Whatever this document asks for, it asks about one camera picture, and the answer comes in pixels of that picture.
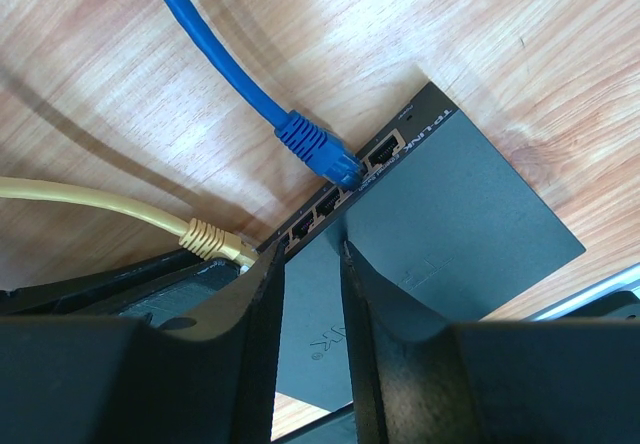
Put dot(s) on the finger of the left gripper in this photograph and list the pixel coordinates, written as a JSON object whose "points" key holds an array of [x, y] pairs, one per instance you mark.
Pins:
{"points": [[155, 290]]}

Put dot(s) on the black network switch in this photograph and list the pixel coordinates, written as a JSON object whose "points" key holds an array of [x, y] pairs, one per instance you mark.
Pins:
{"points": [[440, 213]]}

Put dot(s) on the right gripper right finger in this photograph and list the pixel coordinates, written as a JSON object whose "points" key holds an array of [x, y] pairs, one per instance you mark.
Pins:
{"points": [[420, 378]]}

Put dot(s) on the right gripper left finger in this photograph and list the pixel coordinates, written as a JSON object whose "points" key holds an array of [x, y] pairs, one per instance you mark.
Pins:
{"points": [[207, 376]]}

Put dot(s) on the aluminium front rail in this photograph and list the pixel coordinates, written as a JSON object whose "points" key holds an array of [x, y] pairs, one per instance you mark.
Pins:
{"points": [[625, 280]]}

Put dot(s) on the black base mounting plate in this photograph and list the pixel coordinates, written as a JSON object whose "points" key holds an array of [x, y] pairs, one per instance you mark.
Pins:
{"points": [[338, 427]]}

